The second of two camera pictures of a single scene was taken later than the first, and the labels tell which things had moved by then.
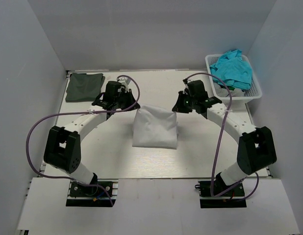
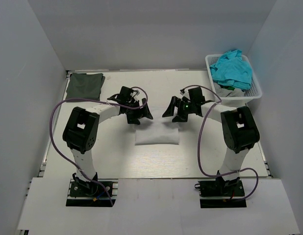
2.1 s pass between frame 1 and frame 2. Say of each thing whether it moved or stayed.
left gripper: moved
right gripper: moved
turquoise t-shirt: stayed
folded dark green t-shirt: stayed
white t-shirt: moved
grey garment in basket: stayed
